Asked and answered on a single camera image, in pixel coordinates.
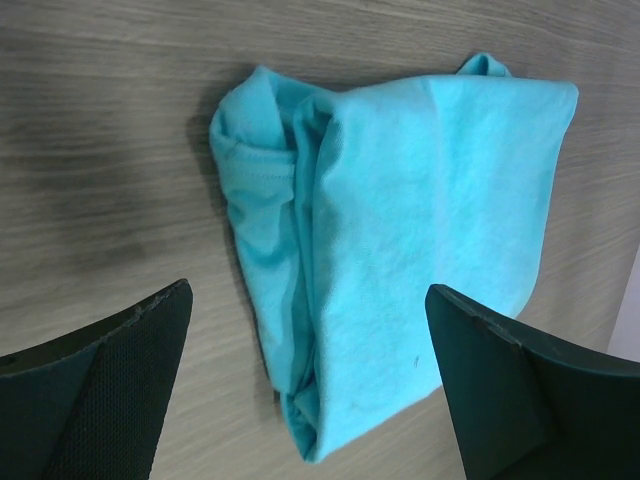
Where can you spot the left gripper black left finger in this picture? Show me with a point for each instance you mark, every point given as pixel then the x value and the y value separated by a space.
pixel 91 404

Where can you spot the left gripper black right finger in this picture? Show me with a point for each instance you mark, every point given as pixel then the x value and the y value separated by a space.
pixel 526 404

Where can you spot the light blue t shirt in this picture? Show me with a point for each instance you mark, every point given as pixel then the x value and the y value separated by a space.
pixel 347 206

